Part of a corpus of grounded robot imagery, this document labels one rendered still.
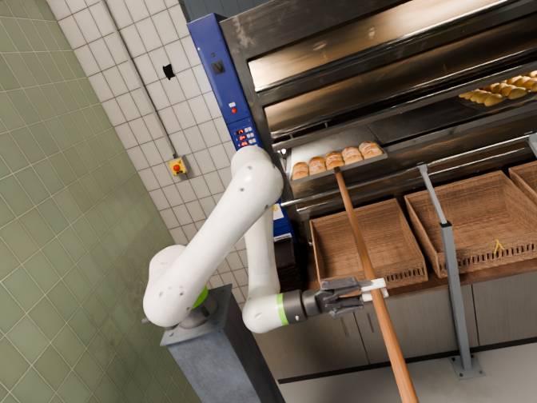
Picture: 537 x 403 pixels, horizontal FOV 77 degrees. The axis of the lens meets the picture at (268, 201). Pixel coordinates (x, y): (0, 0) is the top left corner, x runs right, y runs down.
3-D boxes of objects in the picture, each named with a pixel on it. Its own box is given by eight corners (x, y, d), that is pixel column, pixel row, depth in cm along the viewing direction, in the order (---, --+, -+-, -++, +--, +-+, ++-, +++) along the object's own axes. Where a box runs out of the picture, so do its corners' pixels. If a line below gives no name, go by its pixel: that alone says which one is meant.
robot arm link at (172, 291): (129, 325, 84) (256, 154, 74) (141, 286, 99) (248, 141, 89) (173, 345, 89) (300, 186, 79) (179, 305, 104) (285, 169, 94)
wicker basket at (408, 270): (320, 253, 229) (308, 219, 219) (403, 233, 217) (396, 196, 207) (324, 303, 186) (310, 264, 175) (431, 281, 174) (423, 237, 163)
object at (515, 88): (446, 93, 251) (445, 85, 249) (516, 71, 241) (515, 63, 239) (488, 107, 196) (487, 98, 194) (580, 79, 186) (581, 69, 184)
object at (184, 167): (177, 173, 213) (170, 158, 210) (191, 168, 211) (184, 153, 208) (173, 177, 207) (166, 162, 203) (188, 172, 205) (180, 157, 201)
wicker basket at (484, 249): (409, 232, 217) (402, 194, 206) (503, 209, 205) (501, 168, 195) (438, 280, 173) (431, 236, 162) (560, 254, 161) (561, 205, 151)
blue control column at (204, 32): (301, 209, 430) (240, 33, 348) (313, 206, 427) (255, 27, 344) (304, 324, 256) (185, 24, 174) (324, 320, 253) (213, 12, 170)
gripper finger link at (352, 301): (325, 305, 97) (326, 309, 98) (365, 302, 96) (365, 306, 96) (324, 296, 101) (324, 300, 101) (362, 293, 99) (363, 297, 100)
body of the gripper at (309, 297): (300, 285, 102) (331, 278, 100) (308, 305, 105) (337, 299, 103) (301, 302, 95) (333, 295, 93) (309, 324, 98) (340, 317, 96)
